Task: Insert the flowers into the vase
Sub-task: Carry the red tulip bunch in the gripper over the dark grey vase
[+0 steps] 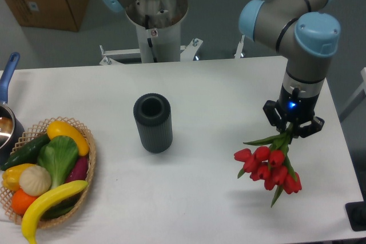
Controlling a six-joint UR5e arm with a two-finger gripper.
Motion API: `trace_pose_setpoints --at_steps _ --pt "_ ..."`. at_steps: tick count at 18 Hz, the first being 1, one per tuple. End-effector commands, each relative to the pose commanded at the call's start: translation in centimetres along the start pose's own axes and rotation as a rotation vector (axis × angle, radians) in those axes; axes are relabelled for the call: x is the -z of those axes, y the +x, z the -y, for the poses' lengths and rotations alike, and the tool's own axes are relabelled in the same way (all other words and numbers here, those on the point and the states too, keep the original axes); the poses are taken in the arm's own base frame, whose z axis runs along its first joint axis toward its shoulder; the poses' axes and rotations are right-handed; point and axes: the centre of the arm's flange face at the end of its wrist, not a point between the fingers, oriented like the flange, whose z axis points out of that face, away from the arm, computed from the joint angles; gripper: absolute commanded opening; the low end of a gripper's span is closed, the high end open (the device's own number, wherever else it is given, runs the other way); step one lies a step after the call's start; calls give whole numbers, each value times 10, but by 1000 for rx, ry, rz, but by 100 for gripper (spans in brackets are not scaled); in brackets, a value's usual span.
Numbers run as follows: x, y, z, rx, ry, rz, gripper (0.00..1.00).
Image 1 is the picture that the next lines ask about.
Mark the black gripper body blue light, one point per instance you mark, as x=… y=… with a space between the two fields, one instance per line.
x=300 y=110

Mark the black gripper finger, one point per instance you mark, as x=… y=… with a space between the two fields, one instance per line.
x=305 y=130
x=275 y=115

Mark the red tulip bouquet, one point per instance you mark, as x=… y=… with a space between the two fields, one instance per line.
x=270 y=163

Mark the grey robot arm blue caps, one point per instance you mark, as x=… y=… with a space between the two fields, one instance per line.
x=299 y=31

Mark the dark grey ribbed vase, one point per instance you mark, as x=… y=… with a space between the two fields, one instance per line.
x=152 y=114

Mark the black device at table edge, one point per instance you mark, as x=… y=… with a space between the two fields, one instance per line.
x=356 y=215

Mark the purple eggplant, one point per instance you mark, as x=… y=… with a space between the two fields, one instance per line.
x=79 y=172

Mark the green lettuce leaf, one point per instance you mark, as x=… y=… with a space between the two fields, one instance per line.
x=58 y=157

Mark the white garlic bulb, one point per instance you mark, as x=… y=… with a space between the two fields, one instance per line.
x=35 y=181

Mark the dark green cucumber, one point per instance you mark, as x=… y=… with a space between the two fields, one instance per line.
x=28 y=153

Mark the yellow plastic banana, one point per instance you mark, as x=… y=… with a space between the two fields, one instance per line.
x=43 y=203

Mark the orange fruit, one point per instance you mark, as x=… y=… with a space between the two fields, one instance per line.
x=21 y=201

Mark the yellow bell pepper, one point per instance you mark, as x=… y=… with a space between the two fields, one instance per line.
x=10 y=178

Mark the woven wicker basket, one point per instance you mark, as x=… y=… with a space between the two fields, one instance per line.
x=36 y=131

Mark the white frame at right edge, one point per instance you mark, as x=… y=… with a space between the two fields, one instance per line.
x=354 y=100

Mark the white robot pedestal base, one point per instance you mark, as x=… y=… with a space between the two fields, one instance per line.
x=158 y=28

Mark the blue handled saucepan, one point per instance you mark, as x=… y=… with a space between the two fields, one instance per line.
x=11 y=128

